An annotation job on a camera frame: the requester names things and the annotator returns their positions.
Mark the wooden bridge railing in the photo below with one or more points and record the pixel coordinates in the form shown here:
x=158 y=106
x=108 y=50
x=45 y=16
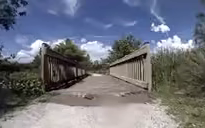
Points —
x=58 y=70
x=133 y=68

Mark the green bushes and weeds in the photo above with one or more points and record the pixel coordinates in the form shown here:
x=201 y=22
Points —
x=16 y=80

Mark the tall green reeds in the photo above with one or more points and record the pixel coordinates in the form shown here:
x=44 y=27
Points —
x=183 y=70

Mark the grey bridge deck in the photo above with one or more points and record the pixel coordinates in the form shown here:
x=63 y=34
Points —
x=100 y=88

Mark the overhanging dark tree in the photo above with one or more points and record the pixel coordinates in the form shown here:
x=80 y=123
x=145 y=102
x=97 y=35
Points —
x=1 y=20

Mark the pale gravel path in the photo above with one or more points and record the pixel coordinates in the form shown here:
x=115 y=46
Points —
x=90 y=116

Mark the grass verge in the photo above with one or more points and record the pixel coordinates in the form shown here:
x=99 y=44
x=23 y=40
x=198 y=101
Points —
x=190 y=110

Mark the green trees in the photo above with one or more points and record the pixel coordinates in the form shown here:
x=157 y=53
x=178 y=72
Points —
x=123 y=48

